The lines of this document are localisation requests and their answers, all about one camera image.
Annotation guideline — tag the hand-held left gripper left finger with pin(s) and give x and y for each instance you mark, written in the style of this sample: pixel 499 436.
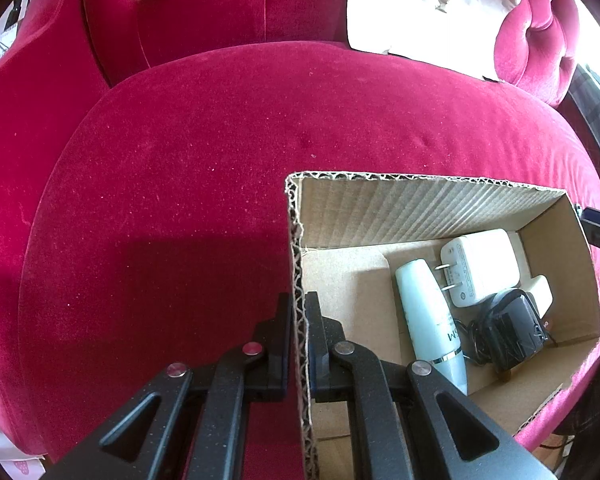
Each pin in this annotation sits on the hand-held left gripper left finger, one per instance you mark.
pixel 275 360

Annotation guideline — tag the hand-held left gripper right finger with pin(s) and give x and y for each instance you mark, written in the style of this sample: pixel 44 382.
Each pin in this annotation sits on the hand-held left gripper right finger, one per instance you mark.
pixel 320 360

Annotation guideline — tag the small white charger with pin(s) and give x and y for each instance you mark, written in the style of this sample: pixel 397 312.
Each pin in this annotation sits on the small white charger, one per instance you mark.
pixel 541 292

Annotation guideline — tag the light blue tube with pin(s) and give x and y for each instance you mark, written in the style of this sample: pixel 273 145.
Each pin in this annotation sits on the light blue tube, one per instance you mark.
pixel 425 310

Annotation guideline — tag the large white charger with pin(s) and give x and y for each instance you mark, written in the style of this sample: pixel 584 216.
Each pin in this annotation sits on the large white charger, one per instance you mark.
pixel 485 265

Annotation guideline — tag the black power adapter block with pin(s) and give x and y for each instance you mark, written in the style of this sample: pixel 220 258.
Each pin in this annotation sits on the black power adapter block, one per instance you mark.
pixel 512 332

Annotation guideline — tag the cardboard box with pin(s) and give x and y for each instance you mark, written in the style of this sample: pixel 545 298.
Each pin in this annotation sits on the cardboard box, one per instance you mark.
pixel 420 210

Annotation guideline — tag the red velvet tufted sofa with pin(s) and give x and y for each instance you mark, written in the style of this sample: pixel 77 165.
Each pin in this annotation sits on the red velvet tufted sofa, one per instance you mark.
pixel 180 185

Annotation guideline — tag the white pink-printed box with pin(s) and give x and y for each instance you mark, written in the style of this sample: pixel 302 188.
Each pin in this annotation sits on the white pink-printed box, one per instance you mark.
pixel 10 462

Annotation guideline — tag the creased brown paper sheet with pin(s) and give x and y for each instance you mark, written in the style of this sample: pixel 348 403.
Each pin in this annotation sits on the creased brown paper sheet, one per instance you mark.
pixel 405 10

